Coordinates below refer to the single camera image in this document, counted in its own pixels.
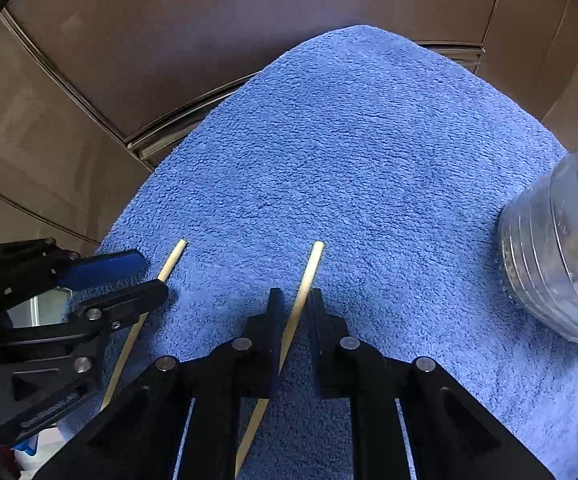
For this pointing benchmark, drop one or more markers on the wooden chopstick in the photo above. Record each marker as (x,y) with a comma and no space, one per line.
(171,262)
(306,280)

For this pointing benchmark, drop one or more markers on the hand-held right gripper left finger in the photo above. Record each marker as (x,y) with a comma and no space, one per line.
(276,330)

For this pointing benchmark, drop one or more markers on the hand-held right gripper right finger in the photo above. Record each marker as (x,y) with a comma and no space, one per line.
(319,330)

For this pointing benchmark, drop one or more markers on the blue terry towel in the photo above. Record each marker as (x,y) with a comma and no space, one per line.
(369,185)

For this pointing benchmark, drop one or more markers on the blue and white object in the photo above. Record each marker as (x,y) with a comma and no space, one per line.
(26,445)

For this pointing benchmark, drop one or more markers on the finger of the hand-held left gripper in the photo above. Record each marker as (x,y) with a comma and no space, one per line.
(104,266)
(129,300)

